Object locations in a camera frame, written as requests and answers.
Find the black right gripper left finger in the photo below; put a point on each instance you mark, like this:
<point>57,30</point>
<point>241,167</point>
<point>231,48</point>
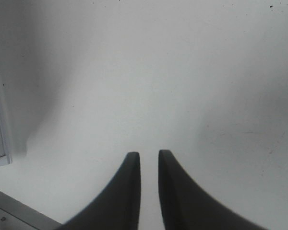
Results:
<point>117,207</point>

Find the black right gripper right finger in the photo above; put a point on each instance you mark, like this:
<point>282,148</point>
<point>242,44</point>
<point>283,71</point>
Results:
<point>186,206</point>

